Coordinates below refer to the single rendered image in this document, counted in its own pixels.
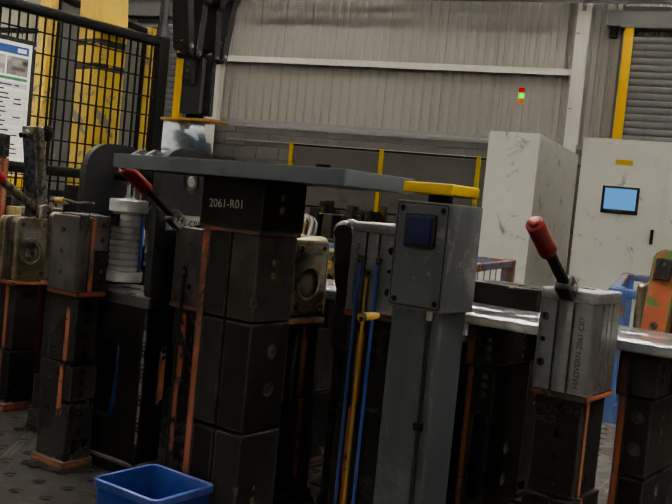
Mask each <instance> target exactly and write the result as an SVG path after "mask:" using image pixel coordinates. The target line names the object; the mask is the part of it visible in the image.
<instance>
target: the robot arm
mask: <svg viewBox="0 0 672 504"><path fill-rule="evenodd" d="M240 1H241V0H172V12H173V48H174V50H176V51H180V52H181V53H176V55H177V57H178V58H179V59H184V63H183V73H182V74H183V75H182V87H181V98H180V108H179V113H182V114H201V113H203V117H212V113H213V100H214V86H215V73H216V65H217V64H218V65H222V64H224V62H226V61H227V59H228V54H229V48H230V43H231V38H232V32H233V27H234V22H235V17H236V11H237V8H238V6H239V3H240ZM182 39H183V41H182Z"/></svg>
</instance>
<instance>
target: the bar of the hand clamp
mask: <svg viewBox="0 0 672 504"><path fill-rule="evenodd" d="M19 137H20V138H23V154H24V172H25V191H26V196H28V197H29V198H30V199H31V200H32V201H33V202H34V203H35V204H36V216H35V215H34V214H33V213H31V212H30V211H29V210H28V209H27V208H26V209H27V217H32V218H36V217H37V209H38V207H39V206H40V205H43V204H44V205H48V200H47V180H46V160H45V141H46V142H51V141H53V139H54V137H55V132H54V130H53V128H52V127H51V126H45V127H38V126H23V127H22V132H20V133H19Z"/></svg>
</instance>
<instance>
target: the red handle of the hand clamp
mask: <svg viewBox="0 0 672 504"><path fill-rule="evenodd" d="M0 185H1V186H2V187H3V188H4V189H5V190H7V191H8V192H9V193H10V194H11V195H12V196H13V197H15V198H16V199H17V200H18V201H19V202H20V203H22V204H23V205H24V206H25V207H26V208H27V209H28V210H29V211H30V212H31V213H33V214H34V215H35V216H36V204H35V203H34V202H33V201H32V200H31V199H30V198H29V197H28V196H26V195H25V194H24V193H23V192H22V191H21V190H20V189H19V188H17V187H16V186H15V185H14V184H13V183H12V182H11V181H9V180H8V179H7V178H6V175H5V174H4V173H3V172H2V171H0Z"/></svg>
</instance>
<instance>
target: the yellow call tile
mask: <svg viewBox="0 0 672 504"><path fill-rule="evenodd" d="M403 191H404V192H408V193H416V194H424V195H429V196H428V202H436V203H447V204H453V197H455V198H467V199H478V198H479V192H480V190H479V188H474V187H468V186H461V185H455V184H444V183H431V182H417V181H404V185H403Z"/></svg>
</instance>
